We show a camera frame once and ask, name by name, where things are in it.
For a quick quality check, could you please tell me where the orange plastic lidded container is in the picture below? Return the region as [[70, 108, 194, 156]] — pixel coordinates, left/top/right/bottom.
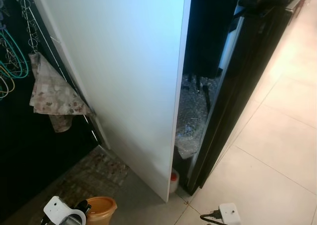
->
[[85, 196, 118, 225]]

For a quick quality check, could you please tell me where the white fridge cabinet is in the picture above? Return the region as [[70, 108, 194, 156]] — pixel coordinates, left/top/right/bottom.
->
[[29, 0, 193, 203]]

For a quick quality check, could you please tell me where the patterned brown floor mat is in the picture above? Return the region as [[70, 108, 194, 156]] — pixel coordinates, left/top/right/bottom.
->
[[10, 146, 130, 225]]

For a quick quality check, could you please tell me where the black glossy cabinet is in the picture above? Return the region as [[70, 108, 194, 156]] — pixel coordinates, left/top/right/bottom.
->
[[0, 0, 107, 221]]

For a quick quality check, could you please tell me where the white bottle with red cap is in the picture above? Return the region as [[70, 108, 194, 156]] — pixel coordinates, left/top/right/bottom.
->
[[168, 169, 180, 193]]

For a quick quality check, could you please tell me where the floral patterned cloth towel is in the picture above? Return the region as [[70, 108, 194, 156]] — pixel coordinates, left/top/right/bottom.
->
[[29, 52, 94, 133]]

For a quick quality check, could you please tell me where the clear bubble wrap sheet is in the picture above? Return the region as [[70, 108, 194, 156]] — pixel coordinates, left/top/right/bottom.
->
[[174, 74, 218, 160]]

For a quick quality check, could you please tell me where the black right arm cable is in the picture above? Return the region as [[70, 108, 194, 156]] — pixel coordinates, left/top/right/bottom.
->
[[200, 211, 222, 225]]

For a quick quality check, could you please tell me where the beige wire clothes hanger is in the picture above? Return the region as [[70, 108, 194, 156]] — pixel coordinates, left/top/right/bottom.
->
[[0, 61, 15, 99]]

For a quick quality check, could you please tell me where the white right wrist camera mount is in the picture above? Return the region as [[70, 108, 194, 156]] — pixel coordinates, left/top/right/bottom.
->
[[218, 203, 242, 225]]

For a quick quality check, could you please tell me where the teal wire clothes hanger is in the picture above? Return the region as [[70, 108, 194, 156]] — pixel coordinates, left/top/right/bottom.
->
[[0, 29, 29, 79]]

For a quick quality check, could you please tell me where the metal hook chain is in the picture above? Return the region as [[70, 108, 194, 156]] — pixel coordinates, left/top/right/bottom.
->
[[10, 0, 41, 55]]

